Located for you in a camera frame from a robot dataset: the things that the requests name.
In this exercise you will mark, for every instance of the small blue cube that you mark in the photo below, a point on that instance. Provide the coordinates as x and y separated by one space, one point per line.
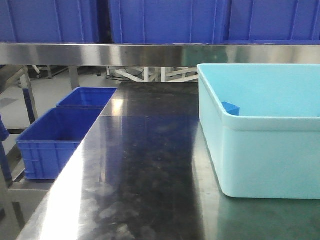
231 108

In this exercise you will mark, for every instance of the stainless steel work table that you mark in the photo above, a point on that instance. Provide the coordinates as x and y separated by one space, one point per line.
143 172

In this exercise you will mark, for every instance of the far blue bin beside table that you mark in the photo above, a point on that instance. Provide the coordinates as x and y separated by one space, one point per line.
87 97

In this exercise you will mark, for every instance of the blue bin beside table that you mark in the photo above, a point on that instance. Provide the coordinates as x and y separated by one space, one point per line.
87 97
48 144

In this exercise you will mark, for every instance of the middle large blue upper crate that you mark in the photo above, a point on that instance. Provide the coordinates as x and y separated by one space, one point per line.
164 21

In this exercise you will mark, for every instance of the large blue crate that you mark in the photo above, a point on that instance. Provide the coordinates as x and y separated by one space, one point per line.
49 21
164 21
281 22

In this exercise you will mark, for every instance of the light blue plastic tub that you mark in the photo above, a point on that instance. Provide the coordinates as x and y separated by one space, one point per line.
272 149

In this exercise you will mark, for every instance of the near blue bin beside table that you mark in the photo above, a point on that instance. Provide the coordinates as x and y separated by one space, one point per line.
48 144

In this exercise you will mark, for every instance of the right large blue upper crate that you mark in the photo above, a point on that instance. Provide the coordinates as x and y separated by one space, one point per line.
281 22

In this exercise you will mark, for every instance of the left large blue upper crate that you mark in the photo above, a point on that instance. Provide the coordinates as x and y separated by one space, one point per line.
49 21

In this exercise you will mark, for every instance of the stainless steel shelf frame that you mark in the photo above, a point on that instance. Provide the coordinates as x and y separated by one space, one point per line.
152 55

